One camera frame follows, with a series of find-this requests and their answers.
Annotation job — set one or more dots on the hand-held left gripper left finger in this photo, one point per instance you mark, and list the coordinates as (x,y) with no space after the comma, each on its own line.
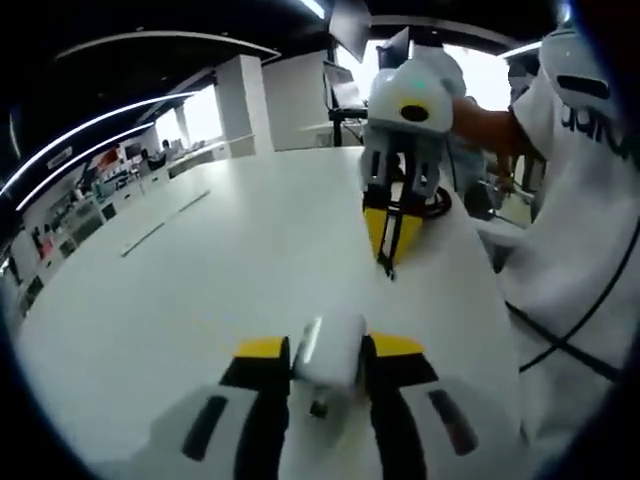
(220,430)

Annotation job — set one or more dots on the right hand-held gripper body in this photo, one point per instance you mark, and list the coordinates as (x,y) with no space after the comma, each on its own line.
(390,95)

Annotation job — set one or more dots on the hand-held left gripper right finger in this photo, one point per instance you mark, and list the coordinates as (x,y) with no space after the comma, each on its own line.
(430,430)

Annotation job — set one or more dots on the white charger adapter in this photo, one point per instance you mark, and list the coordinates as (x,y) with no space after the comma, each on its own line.
(331,350)

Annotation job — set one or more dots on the laptop on stand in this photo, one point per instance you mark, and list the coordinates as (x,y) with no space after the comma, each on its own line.
(345,85)

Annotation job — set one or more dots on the small dark monitor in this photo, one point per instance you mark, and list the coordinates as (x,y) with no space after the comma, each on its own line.
(395,47)

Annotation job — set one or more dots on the large dark monitor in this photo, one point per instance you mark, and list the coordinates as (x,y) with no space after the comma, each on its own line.
(350,25)

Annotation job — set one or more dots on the person in white shirt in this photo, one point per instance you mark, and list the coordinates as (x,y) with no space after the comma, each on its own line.
(575,210)

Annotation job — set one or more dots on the ceiling light strip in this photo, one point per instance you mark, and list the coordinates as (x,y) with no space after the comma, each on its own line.
(90,125)
(85,160)

